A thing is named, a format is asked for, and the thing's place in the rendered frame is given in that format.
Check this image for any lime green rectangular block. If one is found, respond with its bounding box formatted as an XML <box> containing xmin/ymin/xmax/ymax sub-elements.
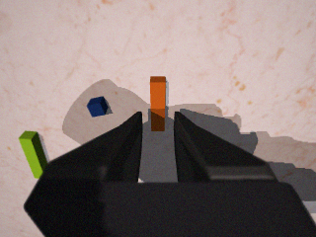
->
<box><xmin>19</xmin><ymin>130</ymin><xmax>47</xmax><ymax>179</ymax></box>

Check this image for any orange rod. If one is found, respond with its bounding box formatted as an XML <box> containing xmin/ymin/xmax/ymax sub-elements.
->
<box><xmin>150</xmin><ymin>76</ymin><xmax>166</xmax><ymax>131</ymax></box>

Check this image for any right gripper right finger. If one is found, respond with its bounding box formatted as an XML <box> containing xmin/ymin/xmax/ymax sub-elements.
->
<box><xmin>174</xmin><ymin>112</ymin><xmax>278</xmax><ymax>183</ymax></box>

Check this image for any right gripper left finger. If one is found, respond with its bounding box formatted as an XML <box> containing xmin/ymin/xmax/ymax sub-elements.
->
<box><xmin>38</xmin><ymin>112</ymin><xmax>143</xmax><ymax>182</ymax></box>

